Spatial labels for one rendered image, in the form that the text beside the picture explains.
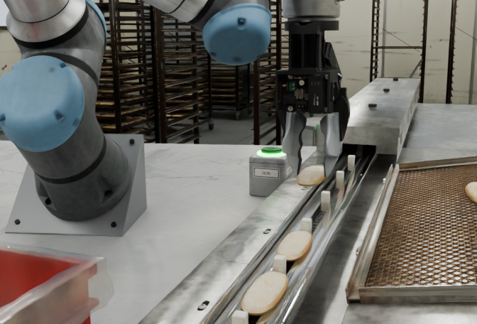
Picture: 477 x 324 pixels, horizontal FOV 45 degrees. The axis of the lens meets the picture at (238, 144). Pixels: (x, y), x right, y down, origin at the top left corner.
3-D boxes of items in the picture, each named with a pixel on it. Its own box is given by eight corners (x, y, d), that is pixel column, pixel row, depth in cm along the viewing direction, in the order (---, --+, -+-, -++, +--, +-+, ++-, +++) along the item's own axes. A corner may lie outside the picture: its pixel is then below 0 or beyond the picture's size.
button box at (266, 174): (259, 201, 115) (259, 148, 113) (297, 204, 113) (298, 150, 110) (246, 214, 108) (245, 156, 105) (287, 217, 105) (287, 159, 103)
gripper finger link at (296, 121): (268, 177, 78) (278, 111, 75) (280, 168, 83) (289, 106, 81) (290, 183, 77) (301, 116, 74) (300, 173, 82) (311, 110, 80)
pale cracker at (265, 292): (262, 273, 66) (262, 263, 66) (294, 277, 65) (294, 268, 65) (233, 312, 57) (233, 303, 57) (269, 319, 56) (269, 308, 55)
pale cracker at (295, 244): (289, 232, 79) (289, 225, 79) (316, 236, 78) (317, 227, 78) (270, 260, 70) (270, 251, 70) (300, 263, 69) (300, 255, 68)
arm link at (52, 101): (18, 182, 82) (-26, 126, 71) (35, 109, 90) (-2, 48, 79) (100, 177, 81) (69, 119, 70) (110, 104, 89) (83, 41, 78)
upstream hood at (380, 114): (375, 95, 243) (376, 74, 241) (419, 96, 237) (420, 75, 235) (314, 157, 127) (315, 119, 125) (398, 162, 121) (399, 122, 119)
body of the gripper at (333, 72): (272, 116, 74) (272, 20, 71) (289, 107, 82) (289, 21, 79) (331, 119, 71) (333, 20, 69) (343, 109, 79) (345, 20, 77)
